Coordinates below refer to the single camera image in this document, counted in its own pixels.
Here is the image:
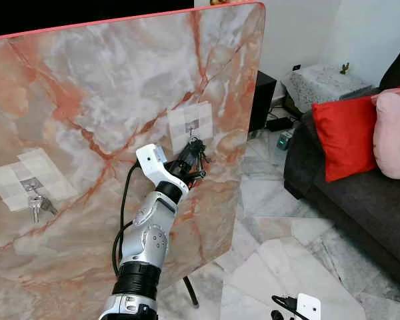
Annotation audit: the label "metal keys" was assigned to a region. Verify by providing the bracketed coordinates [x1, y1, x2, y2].
[192, 150, 212, 182]

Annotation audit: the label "clear adhesive hook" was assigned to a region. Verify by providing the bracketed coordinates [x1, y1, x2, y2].
[0, 148, 79, 213]
[167, 102, 215, 145]

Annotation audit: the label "silver keys with black fob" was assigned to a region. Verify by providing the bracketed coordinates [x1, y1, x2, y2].
[27, 192, 59, 225]

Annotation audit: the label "black TV console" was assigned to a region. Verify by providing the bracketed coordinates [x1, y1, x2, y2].
[248, 69, 278, 133]

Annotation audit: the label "black power adapter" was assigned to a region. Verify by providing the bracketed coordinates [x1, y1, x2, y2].
[265, 116, 291, 133]

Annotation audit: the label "small teal device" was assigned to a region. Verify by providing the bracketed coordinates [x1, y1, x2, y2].
[277, 129, 295, 149]

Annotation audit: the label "black table leg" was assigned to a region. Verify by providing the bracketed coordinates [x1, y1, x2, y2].
[181, 275, 200, 309]

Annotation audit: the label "red-edged marble pattern table top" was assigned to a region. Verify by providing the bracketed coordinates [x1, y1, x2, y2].
[0, 2, 266, 320]

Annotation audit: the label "dark grey sofa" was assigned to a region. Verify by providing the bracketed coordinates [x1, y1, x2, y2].
[283, 37, 400, 296]

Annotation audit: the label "side table with lace cloth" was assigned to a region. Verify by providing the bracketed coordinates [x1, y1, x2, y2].
[281, 64, 375, 115]

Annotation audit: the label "red cushion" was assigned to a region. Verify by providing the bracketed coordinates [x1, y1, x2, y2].
[311, 95, 379, 183]

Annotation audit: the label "pink cushion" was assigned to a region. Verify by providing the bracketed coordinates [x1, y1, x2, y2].
[372, 85, 400, 180]

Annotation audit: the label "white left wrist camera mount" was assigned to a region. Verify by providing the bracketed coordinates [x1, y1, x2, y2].
[135, 143, 171, 186]

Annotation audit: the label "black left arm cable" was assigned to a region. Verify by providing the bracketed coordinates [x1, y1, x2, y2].
[112, 162, 142, 275]

